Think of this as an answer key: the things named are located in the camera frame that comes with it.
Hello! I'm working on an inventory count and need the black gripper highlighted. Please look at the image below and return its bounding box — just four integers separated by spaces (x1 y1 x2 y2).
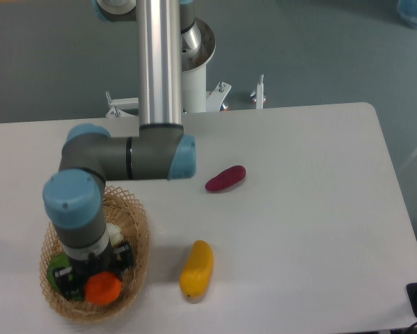
53 241 134 301

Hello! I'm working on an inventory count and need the orange fruit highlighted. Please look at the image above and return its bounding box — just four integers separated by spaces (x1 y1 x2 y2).
84 271 122 306

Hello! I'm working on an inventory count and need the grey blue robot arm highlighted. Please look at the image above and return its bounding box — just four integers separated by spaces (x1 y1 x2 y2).
42 1 196 305

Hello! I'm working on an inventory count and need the woven wicker basket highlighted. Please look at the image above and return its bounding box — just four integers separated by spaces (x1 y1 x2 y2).
39 186 150 324

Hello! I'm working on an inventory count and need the green bok choy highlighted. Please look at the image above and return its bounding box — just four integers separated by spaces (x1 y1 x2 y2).
47 229 118 295

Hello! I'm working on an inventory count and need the yellow mango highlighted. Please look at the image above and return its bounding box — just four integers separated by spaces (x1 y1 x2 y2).
179 240 214 299

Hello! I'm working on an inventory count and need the purple sweet potato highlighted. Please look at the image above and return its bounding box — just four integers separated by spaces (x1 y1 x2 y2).
205 165 246 193

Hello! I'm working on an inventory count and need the white pedestal foot bracket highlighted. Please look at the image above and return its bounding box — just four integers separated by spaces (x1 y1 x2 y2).
105 90 139 118

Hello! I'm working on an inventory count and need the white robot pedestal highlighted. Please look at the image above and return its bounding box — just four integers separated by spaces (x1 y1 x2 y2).
181 18 216 113

